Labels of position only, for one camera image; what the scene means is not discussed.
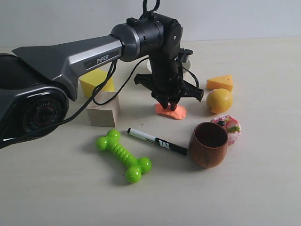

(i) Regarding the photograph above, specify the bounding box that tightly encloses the black white marker pen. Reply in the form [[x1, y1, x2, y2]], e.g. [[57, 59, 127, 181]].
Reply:
[[127, 128, 188, 156]]

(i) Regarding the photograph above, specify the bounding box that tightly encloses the white floral ceramic bowl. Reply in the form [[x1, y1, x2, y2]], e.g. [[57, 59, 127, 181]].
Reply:
[[146, 60, 191, 75]]

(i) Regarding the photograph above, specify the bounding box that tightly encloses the yellow cube block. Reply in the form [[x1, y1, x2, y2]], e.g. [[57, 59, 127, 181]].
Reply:
[[79, 69, 108, 98]]

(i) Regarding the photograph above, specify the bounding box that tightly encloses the orange clay lump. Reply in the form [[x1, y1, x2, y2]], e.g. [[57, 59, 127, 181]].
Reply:
[[155, 103, 187, 120]]

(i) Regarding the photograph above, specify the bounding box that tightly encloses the orange cheese wedge toy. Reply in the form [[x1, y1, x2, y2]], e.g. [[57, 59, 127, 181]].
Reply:
[[206, 74, 234, 92]]

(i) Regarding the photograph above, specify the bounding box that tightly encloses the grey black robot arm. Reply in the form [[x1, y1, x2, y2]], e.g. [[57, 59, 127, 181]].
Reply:
[[0, 12, 203, 148]]

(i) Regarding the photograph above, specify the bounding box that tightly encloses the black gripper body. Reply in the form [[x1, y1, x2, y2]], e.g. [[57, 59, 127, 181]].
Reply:
[[134, 55, 204, 103]]

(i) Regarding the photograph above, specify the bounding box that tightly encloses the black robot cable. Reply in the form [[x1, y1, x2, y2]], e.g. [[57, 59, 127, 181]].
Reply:
[[0, 0, 163, 144]]

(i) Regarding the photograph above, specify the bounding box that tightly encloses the green bone dog toy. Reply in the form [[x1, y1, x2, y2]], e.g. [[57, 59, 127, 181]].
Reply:
[[96, 129, 152, 183]]

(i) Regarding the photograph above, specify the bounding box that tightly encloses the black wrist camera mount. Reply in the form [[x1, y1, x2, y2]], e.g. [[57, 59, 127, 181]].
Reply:
[[178, 48, 193, 63]]

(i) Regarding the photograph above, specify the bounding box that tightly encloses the plain wooden cube block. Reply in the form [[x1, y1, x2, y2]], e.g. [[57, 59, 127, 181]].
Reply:
[[87, 96, 120, 127]]

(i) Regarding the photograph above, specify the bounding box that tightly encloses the brown wooden cup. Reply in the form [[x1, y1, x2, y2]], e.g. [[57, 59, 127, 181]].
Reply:
[[188, 122, 228, 168]]

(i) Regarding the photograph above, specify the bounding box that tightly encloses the pink cake slice toy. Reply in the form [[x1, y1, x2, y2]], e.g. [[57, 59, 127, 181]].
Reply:
[[210, 114, 241, 145]]

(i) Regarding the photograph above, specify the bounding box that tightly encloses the yellow lemon toy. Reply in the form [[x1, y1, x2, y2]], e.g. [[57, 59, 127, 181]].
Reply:
[[206, 89, 233, 114]]

